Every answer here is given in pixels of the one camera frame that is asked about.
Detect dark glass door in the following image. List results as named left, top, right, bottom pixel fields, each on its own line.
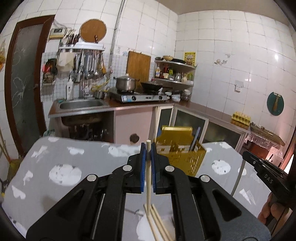
left=4, top=15, right=55, bottom=157

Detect white wall socket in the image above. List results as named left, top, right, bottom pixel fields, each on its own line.
left=234, top=80, right=244, bottom=92

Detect yellow perforated utensil holder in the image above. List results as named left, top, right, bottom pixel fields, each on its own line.
left=156, top=126, right=206, bottom=177

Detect yellow wall poster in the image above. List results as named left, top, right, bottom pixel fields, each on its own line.
left=184, top=52, right=196, bottom=67

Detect wooden chopstick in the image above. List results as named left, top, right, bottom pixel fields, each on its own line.
left=144, top=204, right=159, bottom=241
left=150, top=204, right=172, bottom=240
left=146, top=140, right=152, bottom=213
left=152, top=206, right=174, bottom=240

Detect person's right hand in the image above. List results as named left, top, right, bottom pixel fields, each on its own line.
left=258, top=193, right=292, bottom=228

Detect yellow egg tray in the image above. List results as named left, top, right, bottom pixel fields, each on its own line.
left=232, top=111, right=251, bottom=126

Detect steel cooking pot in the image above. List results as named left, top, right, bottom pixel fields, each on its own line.
left=114, top=73, right=139, bottom=92

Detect corner spice shelf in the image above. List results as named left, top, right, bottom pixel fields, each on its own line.
left=152, top=56, right=197, bottom=101

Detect hanging utensil rack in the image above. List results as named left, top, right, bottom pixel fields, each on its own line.
left=57, top=42, right=106, bottom=82

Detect round wooden board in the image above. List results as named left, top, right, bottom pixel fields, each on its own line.
left=79, top=19, right=107, bottom=43

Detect green wall hanger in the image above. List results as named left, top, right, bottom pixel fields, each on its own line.
left=266, top=92, right=285, bottom=116

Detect kitchen counter cabinets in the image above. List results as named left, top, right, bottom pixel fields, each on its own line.
left=48, top=99, right=250, bottom=152

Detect gas stove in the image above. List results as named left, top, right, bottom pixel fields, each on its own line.
left=109, top=91, right=168, bottom=103

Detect grey patterned tablecloth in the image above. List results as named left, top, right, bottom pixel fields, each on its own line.
left=2, top=136, right=276, bottom=241

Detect blue handled utensil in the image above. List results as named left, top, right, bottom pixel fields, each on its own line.
left=189, top=126, right=201, bottom=151

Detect black wok pan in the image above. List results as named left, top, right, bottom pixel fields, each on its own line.
left=140, top=81, right=163, bottom=94

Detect rectangular wooden cutting board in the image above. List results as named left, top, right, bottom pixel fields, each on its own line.
left=126, top=51, right=151, bottom=87

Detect steel sink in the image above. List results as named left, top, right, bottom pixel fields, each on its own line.
left=59, top=99, right=106, bottom=109

